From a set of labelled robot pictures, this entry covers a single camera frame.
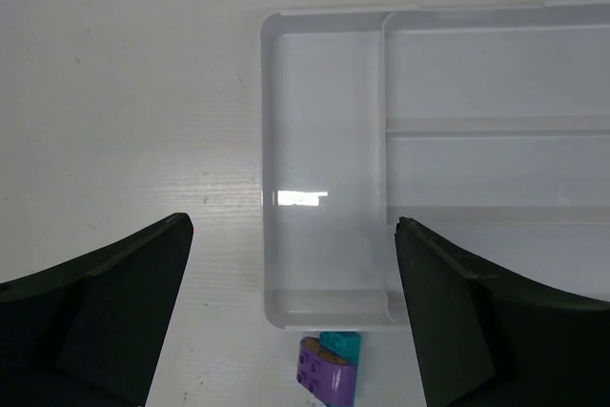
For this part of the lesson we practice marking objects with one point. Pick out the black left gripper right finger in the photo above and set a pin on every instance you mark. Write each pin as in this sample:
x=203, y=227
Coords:
x=486, y=336

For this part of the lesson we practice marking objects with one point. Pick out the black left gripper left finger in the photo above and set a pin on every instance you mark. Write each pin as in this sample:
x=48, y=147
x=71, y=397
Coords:
x=89, y=331

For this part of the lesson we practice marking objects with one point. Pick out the teal lego brick front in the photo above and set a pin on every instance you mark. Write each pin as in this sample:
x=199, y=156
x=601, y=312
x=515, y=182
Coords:
x=345, y=344

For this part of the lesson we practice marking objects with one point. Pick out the purple lego brick front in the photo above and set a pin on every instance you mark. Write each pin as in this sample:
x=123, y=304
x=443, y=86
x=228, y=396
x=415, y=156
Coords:
x=327, y=376

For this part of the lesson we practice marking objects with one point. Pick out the white divided plastic tray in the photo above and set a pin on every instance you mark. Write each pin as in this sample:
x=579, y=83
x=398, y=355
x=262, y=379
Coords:
x=490, y=126

